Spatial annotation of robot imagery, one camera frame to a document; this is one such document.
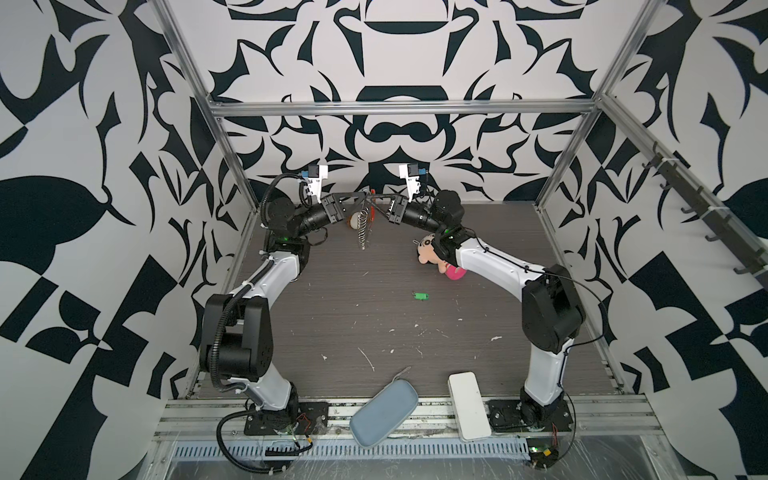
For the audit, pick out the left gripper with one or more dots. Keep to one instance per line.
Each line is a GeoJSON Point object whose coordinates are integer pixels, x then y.
{"type": "Point", "coordinates": [348, 194]}

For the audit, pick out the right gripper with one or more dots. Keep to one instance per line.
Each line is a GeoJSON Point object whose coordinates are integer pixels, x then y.
{"type": "Point", "coordinates": [408, 212]}

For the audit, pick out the metal keyring with chain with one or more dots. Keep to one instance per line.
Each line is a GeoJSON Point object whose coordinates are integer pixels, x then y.
{"type": "Point", "coordinates": [364, 230]}

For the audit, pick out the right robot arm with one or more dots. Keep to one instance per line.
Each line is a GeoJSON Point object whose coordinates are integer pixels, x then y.
{"type": "Point", "coordinates": [552, 312]}

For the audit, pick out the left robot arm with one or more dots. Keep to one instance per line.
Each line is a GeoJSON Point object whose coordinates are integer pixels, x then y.
{"type": "Point", "coordinates": [237, 343]}

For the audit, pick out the brown white plush toy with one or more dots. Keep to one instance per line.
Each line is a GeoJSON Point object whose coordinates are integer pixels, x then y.
{"type": "Point", "coordinates": [354, 221]}

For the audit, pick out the pink plush doll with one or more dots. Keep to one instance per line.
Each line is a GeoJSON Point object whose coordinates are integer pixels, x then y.
{"type": "Point", "coordinates": [426, 255]}

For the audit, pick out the grey glasses case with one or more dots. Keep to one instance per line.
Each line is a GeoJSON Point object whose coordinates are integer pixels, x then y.
{"type": "Point", "coordinates": [384, 413]}

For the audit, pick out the white rectangular box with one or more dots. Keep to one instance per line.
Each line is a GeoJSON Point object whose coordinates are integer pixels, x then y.
{"type": "Point", "coordinates": [469, 408]}

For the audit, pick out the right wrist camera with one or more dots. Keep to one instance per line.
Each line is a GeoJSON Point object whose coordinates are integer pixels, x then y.
{"type": "Point", "coordinates": [411, 174]}

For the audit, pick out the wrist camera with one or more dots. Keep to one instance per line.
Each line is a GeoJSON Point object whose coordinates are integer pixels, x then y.
{"type": "Point", "coordinates": [312, 182]}
{"type": "Point", "coordinates": [411, 174]}

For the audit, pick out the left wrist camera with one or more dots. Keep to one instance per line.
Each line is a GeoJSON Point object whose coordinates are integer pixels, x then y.
{"type": "Point", "coordinates": [312, 182]}

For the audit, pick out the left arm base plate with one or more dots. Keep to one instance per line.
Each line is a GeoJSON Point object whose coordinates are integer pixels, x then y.
{"type": "Point", "coordinates": [305, 418]}

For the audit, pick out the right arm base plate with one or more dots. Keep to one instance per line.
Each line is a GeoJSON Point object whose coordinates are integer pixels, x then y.
{"type": "Point", "coordinates": [516, 416]}

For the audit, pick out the wall hook rack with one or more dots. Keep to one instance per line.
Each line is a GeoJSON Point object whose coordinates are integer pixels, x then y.
{"type": "Point", "coordinates": [701, 204]}

